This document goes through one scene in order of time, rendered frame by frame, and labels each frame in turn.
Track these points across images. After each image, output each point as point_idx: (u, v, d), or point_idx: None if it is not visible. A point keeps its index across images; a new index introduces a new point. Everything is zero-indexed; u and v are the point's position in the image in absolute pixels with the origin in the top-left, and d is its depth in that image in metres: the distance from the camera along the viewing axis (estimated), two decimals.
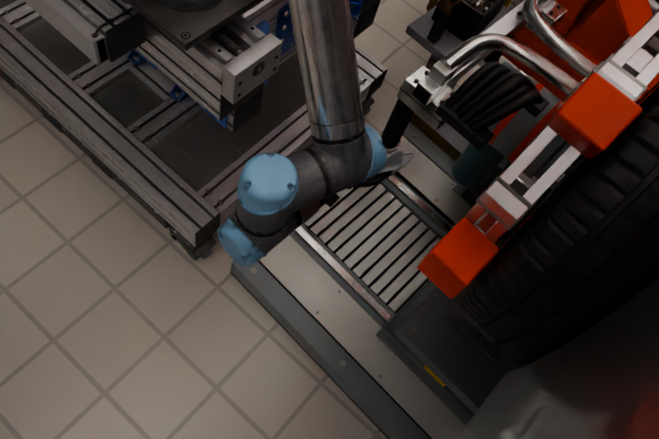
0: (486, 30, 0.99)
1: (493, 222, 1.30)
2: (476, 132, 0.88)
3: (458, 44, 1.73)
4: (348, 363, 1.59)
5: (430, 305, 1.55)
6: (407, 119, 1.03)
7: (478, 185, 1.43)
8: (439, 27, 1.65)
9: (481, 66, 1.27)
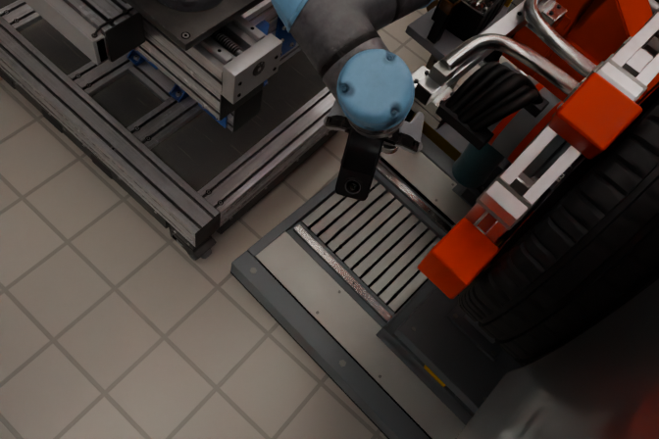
0: (486, 30, 0.99)
1: (493, 222, 1.30)
2: (476, 132, 0.88)
3: (458, 44, 1.73)
4: (348, 363, 1.59)
5: (430, 305, 1.55)
6: (407, 119, 1.03)
7: (478, 185, 1.43)
8: (439, 27, 1.65)
9: (481, 66, 1.27)
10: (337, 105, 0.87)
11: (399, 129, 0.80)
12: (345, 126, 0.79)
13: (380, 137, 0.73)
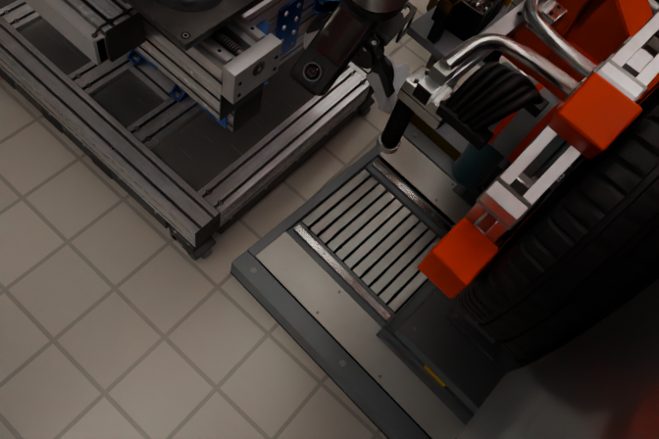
0: (486, 30, 0.99)
1: (493, 222, 1.30)
2: (476, 132, 0.88)
3: (458, 44, 1.73)
4: (348, 363, 1.59)
5: (430, 305, 1.55)
6: (407, 119, 1.03)
7: (478, 185, 1.43)
8: (439, 27, 1.65)
9: (481, 66, 1.27)
10: None
11: (383, 51, 0.71)
12: None
13: (367, 19, 0.63)
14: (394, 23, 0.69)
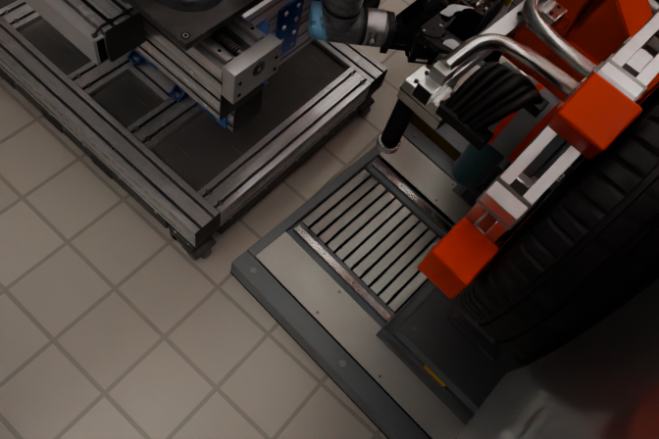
0: (486, 30, 0.99)
1: (493, 222, 1.30)
2: (476, 132, 0.88)
3: (458, 44, 1.73)
4: (348, 363, 1.59)
5: (430, 305, 1.55)
6: (407, 119, 1.03)
7: (478, 185, 1.43)
8: None
9: (481, 66, 1.27)
10: None
11: None
12: None
13: None
14: None
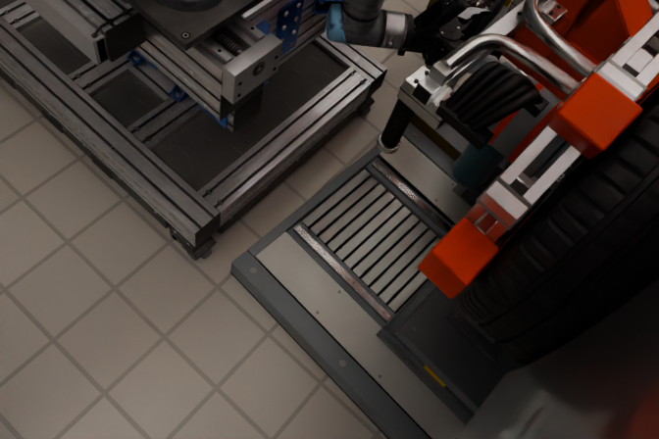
0: (486, 30, 0.99)
1: (493, 222, 1.30)
2: (476, 132, 0.88)
3: None
4: (348, 363, 1.59)
5: (430, 305, 1.55)
6: (407, 119, 1.03)
7: (478, 185, 1.43)
8: None
9: None
10: None
11: None
12: None
13: None
14: None
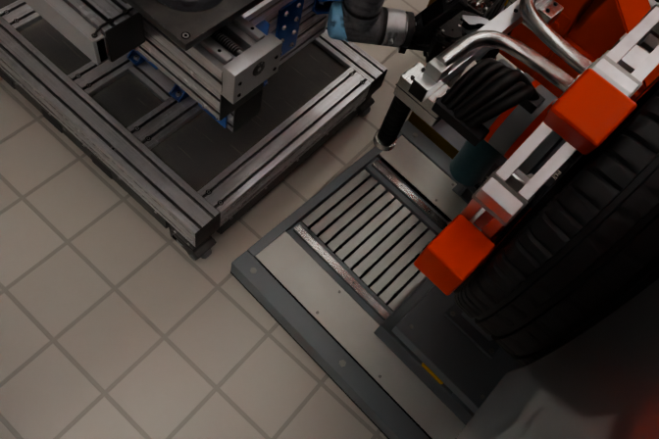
0: (482, 27, 1.00)
1: (490, 219, 1.30)
2: (472, 128, 0.88)
3: None
4: (348, 363, 1.59)
5: (428, 303, 1.56)
6: (403, 116, 1.03)
7: (475, 183, 1.43)
8: None
9: (478, 64, 1.28)
10: None
11: None
12: None
13: None
14: None
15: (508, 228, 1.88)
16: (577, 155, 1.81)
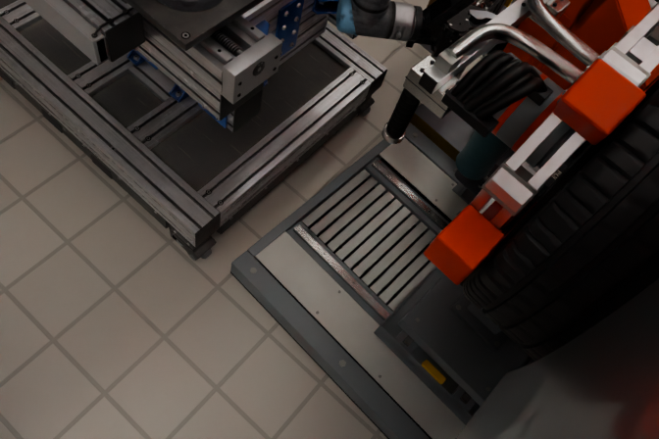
0: (491, 21, 1.01)
1: (497, 213, 1.32)
2: (481, 120, 0.90)
3: None
4: (348, 363, 1.59)
5: (433, 296, 1.57)
6: (413, 108, 1.04)
7: (481, 177, 1.45)
8: None
9: (484, 58, 1.29)
10: None
11: None
12: None
13: None
14: None
15: (508, 228, 1.88)
16: (577, 155, 1.81)
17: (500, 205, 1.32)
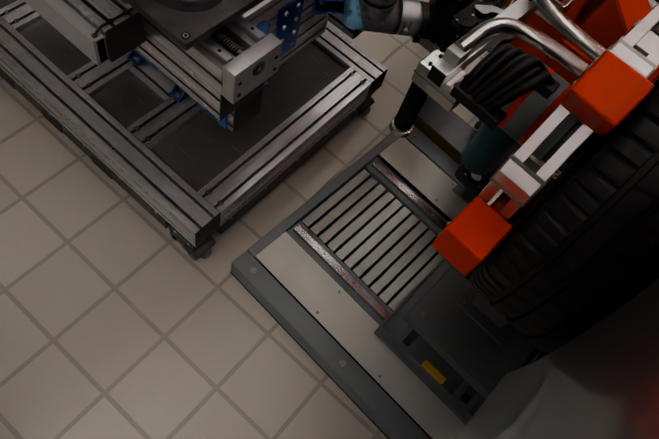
0: (498, 15, 1.02)
1: (502, 207, 1.33)
2: (489, 113, 0.91)
3: None
4: (348, 363, 1.59)
5: (438, 291, 1.58)
6: (421, 102, 1.05)
7: (486, 171, 1.46)
8: None
9: (490, 53, 1.30)
10: None
11: None
12: None
13: None
14: None
15: None
16: (577, 155, 1.81)
17: (506, 199, 1.33)
